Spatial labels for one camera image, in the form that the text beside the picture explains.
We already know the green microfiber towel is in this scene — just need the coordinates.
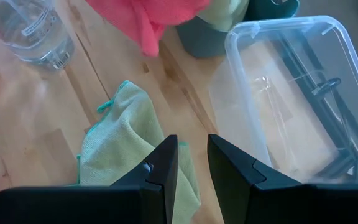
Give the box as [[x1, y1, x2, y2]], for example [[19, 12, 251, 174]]
[[76, 80, 202, 224], [197, 0, 250, 32]]

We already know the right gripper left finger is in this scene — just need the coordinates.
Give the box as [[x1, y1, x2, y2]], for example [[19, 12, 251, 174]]
[[0, 134, 179, 224]]

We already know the clear spray bottle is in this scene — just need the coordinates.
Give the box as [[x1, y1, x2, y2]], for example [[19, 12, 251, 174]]
[[0, 0, 76, 71]]

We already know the clear plastic bin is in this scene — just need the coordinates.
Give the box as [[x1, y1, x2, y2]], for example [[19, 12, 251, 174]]
[[208, 15, 358, 185]]

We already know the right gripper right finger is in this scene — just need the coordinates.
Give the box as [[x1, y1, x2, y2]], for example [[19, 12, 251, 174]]
[[207, 133, 358, 224]]

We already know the pink microfiber towel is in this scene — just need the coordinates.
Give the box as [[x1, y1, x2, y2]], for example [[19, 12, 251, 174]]
[[85, 0, 211, 58]]

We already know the teal plastic basket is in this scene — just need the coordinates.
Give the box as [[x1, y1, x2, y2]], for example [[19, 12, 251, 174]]
[[175, 0, 301, 59]]

